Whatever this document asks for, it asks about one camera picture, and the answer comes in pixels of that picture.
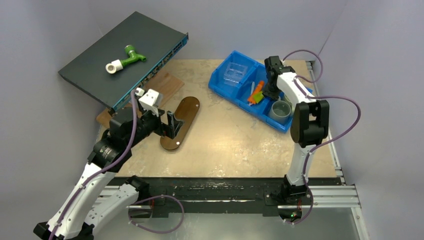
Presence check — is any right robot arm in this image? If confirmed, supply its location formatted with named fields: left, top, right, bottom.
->
left=264, top=56, right=330, bottom=204

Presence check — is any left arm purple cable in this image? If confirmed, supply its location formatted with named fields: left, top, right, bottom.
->
left=47, top=88, right=185, bottom=240

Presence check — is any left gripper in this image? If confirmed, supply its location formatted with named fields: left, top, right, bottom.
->
left=127, top=106, right=184, bottom=148

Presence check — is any white toothbrush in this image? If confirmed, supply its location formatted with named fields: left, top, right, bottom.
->
left=248, top=81, right=256, bottom=106

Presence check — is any green white pipe fitting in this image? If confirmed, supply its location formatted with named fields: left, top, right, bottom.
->
left=105, top=45, right=147, bottom=74

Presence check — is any clear plastic blister pack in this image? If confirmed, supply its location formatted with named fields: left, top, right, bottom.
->
left=223, top=62, right=248, bottom=86

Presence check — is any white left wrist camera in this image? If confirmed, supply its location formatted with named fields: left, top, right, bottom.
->
left=135, top=87, right=164, bottom=116

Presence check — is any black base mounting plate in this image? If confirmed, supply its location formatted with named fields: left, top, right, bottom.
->
left=130, top=177, right=341, bottom=219

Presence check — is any grey mug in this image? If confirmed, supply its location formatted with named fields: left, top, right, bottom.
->
left=267, top=100, right=292, bottom=125

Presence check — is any blue divided plastic bin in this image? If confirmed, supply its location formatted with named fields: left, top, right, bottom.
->
left=208, top=50, right=293, bottom=133

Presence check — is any green toothpaste tube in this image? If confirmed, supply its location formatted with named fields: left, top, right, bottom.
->
left=252, top=91, right=264, bottom=104

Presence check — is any light green mug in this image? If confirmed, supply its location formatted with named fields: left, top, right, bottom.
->
left=283, top=95, right=293, bottom=107

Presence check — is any dark network switch box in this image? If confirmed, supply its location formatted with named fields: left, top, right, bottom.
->
left=58, top=11, right=189, bottom=114

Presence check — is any brown oval wooden tray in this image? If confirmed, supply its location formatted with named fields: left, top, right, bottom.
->
left=160, top=96, right=200, bottom=151

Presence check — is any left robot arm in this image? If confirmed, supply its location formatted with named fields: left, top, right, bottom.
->
left=33, top=108, right=184, bottom=240

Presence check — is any wooden board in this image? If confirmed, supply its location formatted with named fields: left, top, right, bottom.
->
left=96, top=70, right=184, bottom=129

